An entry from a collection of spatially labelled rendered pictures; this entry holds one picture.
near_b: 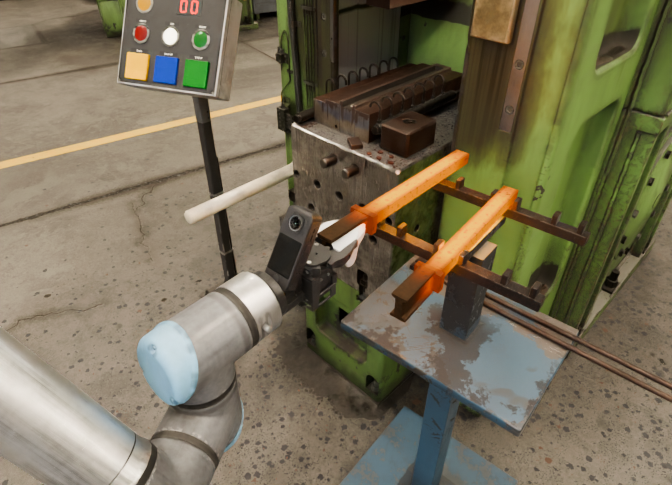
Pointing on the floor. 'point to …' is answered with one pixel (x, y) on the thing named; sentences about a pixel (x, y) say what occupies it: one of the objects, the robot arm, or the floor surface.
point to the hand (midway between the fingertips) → (355, 222)
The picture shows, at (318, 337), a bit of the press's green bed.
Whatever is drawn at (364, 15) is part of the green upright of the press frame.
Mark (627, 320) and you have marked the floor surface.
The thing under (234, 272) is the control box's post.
